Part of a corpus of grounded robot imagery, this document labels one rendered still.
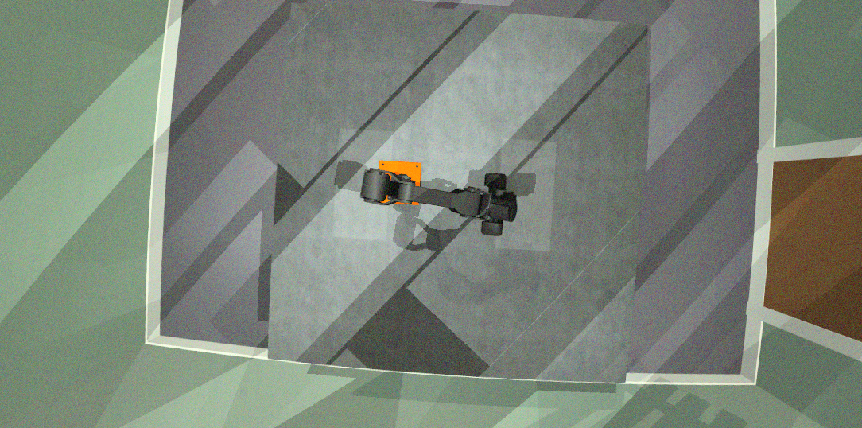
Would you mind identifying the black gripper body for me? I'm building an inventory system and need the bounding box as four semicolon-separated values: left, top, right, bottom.
481;173;507;236

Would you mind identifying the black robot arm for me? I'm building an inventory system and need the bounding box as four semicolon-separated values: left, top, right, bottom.
359;168;517;222

